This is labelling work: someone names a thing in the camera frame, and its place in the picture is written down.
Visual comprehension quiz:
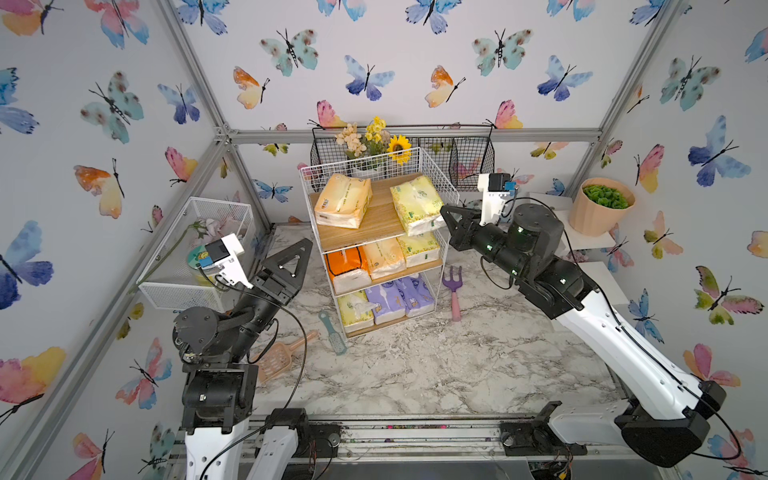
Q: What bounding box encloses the white wire wall basket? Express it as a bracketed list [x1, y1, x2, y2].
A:
[137, 197, 255, 311]

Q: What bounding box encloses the purple tissue pack right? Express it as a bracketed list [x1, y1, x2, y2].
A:
[395, 275, 435, 317]

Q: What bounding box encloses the yellow tissue pack bottom shelf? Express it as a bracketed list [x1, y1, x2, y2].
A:
[337, 290, 375, 335]

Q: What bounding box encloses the artificial pink rose stem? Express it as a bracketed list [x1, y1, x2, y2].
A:
[128, 217, 245, 295]

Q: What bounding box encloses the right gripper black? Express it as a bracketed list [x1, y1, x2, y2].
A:
[445, 205, 536, 291]

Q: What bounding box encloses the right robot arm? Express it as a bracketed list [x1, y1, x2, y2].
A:
[441, 203, 726, 468]

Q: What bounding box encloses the white stepped stand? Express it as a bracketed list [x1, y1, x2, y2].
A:
[530, 193, 629, 306]

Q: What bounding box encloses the black wire wall basket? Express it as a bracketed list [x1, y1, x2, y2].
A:
[305, 123, 495, 192]

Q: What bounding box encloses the artificial flower bouquet in pot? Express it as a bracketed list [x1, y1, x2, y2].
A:
[335, 116, 413, 179]

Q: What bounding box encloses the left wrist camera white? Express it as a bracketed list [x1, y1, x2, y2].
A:
[201, 233, 253, 289]

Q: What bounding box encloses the purple tissue pack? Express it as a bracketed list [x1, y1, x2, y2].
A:
[365, 281, 406, 325]
[395, 275, 435, 317]

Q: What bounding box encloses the green-white tissue pack middle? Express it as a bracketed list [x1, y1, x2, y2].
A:
[396, 232, 441, 268]

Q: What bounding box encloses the teal small brush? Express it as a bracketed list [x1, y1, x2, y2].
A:
[318, 310, 347, 356]

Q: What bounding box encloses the pink plastic scoop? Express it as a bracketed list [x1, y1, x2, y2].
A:
[256, 330, 319, 385]

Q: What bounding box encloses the purple tissue pack left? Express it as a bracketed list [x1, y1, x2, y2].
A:
[365, 281, 406, 325]

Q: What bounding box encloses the bright orange tissue pack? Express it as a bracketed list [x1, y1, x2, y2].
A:
[325, 247, 373, 295]

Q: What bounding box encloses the white wire three-tier shelf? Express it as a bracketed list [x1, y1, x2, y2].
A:
[300, 152, 459, 338]

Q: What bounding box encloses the pale orange tissue pack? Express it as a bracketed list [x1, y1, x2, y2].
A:
[362, 238, 406, 280]

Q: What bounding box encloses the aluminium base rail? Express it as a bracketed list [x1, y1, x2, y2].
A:
[165, 410, 683, 479]

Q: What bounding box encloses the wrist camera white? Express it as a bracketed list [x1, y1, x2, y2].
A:
[477, 173, 517, 226]
[201, 233, 253, 289]

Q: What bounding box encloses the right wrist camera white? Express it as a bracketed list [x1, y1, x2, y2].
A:
[477, 173, 517, 226]

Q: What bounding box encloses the purple and pink garden fork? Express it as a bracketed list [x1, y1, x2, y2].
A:
[442, 266, 463, 322]

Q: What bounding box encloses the round green-lidded jar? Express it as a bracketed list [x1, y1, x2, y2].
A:
[187, 245, 220, 286]

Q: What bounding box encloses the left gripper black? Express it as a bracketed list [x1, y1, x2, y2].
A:
[227, 243, 309, 365]

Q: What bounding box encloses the yellow-green tissue pack top shelf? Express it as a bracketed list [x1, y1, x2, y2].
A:
[390, 175, 445, 236]

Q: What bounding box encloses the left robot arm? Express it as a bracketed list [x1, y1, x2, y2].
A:
[173, 234, 313, 479]

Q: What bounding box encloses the pink pot with green plant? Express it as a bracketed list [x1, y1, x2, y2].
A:
[568, 177, 636, 237]

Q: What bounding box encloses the orange-yellow tissue pack top shelf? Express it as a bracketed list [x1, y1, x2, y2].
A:
[314, 173, 373, 229]

